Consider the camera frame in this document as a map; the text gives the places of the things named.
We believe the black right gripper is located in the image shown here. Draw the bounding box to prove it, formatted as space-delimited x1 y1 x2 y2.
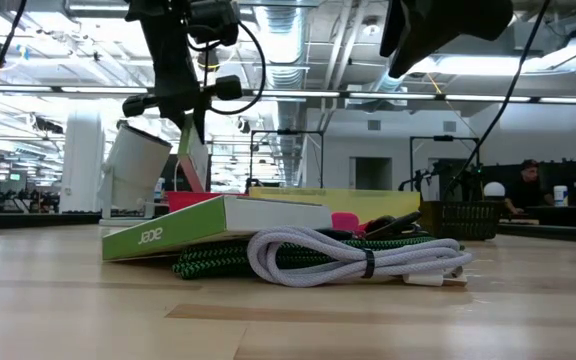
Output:
380 0 515 79

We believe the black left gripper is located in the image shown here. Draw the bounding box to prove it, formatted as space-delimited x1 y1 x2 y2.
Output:
121 0 244 146

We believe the green black braided cable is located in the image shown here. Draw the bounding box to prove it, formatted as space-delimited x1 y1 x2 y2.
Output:
171 234 464 281

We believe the pink wall charger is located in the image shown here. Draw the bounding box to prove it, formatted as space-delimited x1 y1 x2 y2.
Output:
331 211 364 234

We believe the black cable with red tie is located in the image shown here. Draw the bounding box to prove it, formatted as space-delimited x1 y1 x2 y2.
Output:
317 210 425 241

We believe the white braided cable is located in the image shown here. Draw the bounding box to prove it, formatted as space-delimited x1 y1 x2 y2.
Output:
246 225 475 289

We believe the yellow translucent plastic bin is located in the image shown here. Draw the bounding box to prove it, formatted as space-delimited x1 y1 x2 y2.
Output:
248 186 422 227

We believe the red plastic basket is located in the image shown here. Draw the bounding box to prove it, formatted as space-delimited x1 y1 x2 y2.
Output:
166 191 225 214

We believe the white pillar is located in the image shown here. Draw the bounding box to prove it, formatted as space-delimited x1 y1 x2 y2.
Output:
59 107 106 214

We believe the white globe lamp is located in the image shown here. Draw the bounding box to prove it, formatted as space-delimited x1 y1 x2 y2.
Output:
482 181 507 199

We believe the black plastic basket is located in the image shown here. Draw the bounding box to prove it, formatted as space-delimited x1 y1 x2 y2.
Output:
419 200 505 242

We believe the black left wrist camera cable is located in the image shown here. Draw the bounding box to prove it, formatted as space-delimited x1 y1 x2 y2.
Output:
200 19 268 117

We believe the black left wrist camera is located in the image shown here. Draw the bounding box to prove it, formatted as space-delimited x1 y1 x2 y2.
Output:
187 0 242 49

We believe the black metal stand frame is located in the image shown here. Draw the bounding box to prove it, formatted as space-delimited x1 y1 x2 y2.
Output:
409 134 481 194

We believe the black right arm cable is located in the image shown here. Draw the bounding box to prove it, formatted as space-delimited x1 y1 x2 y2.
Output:
441 0 553 197

